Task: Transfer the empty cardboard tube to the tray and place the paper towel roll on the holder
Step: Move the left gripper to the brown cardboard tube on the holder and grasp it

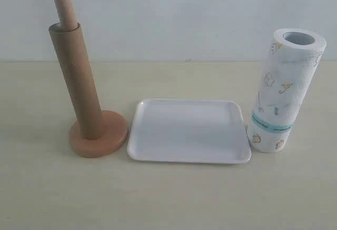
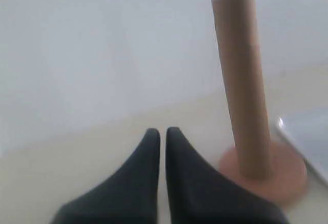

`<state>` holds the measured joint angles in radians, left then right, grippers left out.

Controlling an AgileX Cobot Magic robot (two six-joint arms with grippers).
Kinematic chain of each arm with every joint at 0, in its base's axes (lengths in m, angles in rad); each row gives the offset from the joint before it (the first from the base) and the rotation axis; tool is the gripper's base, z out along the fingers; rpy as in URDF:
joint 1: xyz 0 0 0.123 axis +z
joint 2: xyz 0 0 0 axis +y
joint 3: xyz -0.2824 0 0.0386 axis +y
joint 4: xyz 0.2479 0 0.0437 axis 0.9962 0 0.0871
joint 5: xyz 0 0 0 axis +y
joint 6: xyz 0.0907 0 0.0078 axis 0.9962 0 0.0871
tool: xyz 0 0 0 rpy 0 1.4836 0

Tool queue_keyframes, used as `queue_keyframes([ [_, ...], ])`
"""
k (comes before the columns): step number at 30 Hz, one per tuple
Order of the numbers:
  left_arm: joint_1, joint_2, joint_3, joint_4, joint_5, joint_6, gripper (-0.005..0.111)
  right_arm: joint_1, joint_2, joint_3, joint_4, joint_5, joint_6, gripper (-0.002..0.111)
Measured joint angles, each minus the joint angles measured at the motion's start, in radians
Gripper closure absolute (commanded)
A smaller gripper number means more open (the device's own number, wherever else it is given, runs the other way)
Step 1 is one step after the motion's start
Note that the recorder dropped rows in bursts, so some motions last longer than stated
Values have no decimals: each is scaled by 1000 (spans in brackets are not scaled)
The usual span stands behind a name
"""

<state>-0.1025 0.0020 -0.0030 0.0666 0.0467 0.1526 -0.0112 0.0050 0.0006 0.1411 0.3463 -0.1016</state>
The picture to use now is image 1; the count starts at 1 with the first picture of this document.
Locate brown cardboard tube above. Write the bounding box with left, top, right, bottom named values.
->
left=48, top=23, right=104, bottom=139

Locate white printed paper towel roll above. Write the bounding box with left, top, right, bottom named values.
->
left=247, top=28, right=326, bottom=153

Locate wooden paper towel holder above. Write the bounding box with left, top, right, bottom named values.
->
left=54, top=0, right=128, bottom=158

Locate white rectangular plastic tray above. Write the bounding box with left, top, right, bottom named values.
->
left=127, top=98, right=252, bottom=164

